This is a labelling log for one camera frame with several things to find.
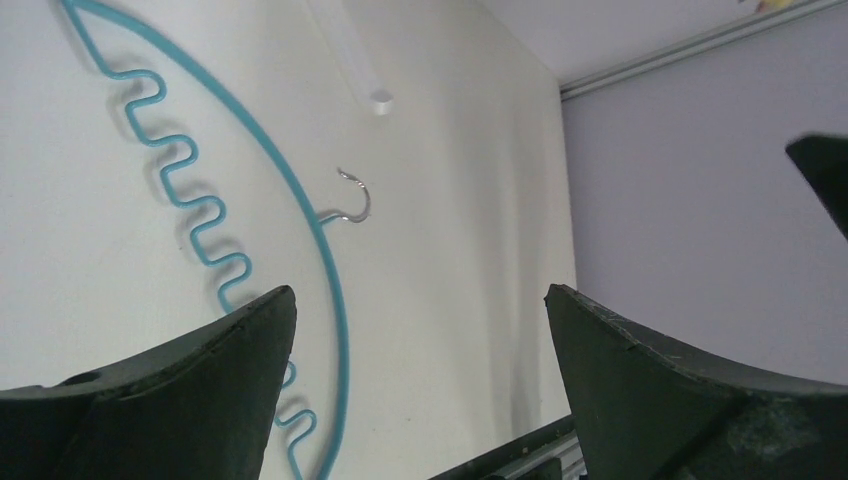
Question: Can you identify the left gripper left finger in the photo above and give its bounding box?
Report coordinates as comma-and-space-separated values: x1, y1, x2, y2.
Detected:
1, 286, 297, 479

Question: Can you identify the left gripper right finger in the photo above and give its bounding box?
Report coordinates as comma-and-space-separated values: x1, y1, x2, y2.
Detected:
545, 285, 847, 479

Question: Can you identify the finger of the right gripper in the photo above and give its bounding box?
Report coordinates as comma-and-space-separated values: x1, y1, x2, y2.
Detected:
785, 134, 847, 237

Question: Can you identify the chrome and white garment rack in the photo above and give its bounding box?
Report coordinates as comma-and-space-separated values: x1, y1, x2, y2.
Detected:
304, 0, 395, 117

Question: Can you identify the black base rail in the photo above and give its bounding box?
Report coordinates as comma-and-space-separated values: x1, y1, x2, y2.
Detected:
434, 415, 589, 479

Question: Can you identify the aluminium frame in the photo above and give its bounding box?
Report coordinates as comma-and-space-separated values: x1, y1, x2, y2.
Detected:
560, 0, 847, 103

